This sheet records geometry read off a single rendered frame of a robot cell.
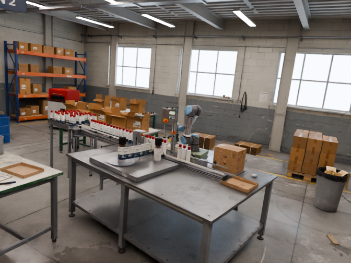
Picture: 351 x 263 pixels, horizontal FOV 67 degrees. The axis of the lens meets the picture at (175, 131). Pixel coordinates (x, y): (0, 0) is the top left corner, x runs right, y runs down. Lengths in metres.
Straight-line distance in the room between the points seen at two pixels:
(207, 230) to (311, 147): 4.24
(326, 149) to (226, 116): 3.61
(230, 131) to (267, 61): 2.39
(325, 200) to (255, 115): 4.22
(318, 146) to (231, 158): 3.27
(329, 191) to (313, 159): 1.42
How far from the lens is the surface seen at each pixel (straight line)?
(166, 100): 9.66
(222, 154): 3.15
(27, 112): 10.02
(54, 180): 3.07
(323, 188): 4.91
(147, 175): 2.76
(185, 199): 2.41
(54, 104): 8.66
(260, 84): 8.45
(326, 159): 6.17
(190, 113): 3.38
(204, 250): 2.33
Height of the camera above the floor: 1.87
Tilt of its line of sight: 11 degrees down
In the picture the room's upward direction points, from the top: 5 degrees clockwise
